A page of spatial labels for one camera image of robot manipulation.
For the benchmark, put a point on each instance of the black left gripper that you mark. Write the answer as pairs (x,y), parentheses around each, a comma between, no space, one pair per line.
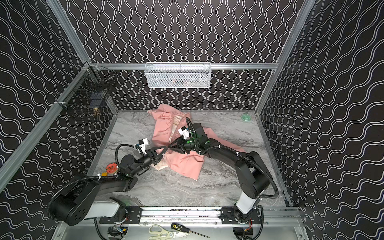
(152,154)

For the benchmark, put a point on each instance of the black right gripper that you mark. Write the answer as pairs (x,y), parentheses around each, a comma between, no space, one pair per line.
(183,144)

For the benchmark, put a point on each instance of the pink zip-up jacket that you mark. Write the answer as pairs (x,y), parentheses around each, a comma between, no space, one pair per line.
(166,133)

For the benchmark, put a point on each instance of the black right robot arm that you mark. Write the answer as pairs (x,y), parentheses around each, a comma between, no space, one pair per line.
(255,179)

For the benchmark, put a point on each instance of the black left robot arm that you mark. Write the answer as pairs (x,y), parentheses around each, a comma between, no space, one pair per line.
(73,201)

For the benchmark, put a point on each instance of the red tape roll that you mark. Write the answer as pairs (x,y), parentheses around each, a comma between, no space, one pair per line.
(112,169)

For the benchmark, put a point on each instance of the green transparent lid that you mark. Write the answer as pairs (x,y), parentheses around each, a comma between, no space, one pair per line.
(246,117)

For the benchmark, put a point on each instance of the small brass bell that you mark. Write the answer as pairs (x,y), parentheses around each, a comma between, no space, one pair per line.
(96,112)

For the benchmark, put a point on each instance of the black yellow screwdriver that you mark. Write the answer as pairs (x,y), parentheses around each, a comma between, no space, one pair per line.
(183,229)

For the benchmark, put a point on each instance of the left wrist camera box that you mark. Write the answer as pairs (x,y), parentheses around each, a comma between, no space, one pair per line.
(143,143)

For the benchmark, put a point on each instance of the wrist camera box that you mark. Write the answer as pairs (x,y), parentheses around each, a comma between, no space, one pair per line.
(143,143)
(184,132)

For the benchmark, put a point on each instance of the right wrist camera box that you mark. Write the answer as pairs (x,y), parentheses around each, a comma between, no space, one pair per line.
(184,132)

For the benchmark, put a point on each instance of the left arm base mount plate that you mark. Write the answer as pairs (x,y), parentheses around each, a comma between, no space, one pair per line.
(130,215)

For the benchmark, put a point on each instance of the scissors with pale handles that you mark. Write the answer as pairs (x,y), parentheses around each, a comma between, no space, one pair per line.
(159,233)

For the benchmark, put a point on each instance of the white wire mesh basket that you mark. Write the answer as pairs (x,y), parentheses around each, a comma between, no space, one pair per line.
(178,75)

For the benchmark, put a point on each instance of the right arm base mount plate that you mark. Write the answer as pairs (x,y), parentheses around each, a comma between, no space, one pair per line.
(233,216)

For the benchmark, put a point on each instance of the black wire basket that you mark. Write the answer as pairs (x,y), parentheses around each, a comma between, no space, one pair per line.
(93,90)

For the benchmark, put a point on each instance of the aluminium front rail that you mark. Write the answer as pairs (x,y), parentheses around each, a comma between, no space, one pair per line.
(188,215)

